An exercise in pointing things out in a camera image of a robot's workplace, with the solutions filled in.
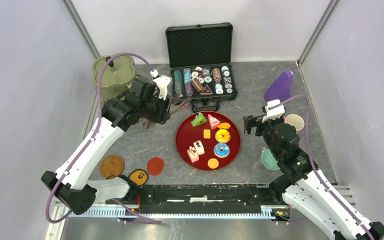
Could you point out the yellow rectangular biscuit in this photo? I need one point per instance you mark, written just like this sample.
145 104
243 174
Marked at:
207 134

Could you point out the blue donut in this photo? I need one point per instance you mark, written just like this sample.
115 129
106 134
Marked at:
221 150

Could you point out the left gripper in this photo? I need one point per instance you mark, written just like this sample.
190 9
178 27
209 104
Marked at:
164 114

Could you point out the green triangular cake slice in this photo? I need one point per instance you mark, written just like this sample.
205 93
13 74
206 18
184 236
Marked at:
199 119

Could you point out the orange round cookie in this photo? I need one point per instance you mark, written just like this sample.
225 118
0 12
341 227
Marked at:
213 163

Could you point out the yellow donut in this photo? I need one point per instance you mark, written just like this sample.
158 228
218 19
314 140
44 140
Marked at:
222 136

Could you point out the purple pitcher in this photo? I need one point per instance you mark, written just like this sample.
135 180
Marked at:
281 88

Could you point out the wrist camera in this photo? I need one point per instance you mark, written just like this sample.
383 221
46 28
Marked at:
271 112
162 82

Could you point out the orange face coaster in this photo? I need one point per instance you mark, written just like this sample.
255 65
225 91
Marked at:
139 176

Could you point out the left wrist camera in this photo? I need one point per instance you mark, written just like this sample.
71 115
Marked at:
162 82

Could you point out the metal tongs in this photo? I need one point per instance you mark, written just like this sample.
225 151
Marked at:
175 111

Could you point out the orange fish cookie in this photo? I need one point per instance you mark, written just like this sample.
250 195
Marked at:
224 125

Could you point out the pink triangular cake slice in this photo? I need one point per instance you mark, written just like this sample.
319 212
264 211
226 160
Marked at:
213 122

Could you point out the green three-tier dessert stand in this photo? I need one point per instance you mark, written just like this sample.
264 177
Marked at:
117 77

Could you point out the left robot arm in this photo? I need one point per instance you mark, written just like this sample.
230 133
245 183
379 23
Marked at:
70 183

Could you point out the red round coaster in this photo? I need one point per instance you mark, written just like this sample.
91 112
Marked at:
155 166

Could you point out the red round tray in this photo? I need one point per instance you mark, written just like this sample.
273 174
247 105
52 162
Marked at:
186 135

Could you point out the teal cup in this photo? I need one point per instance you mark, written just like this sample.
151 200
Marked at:
268 160

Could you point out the black poker chip case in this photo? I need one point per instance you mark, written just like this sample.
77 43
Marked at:
199 58

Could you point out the brown wooden coaster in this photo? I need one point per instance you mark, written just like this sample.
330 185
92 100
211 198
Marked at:
112 166

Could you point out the pink mug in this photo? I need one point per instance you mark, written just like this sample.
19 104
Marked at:
295 121

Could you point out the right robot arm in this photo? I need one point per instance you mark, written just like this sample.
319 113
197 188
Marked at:
303 185

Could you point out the pink roll cake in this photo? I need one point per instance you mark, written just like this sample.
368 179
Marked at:
192 154

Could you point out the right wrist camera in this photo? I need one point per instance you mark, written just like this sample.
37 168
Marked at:
271 112

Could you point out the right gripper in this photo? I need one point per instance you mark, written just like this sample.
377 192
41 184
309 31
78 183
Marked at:
250 121

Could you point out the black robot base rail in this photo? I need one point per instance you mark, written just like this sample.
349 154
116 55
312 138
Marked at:
211 201

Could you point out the white roll cake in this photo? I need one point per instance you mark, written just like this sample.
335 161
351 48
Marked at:
199 148

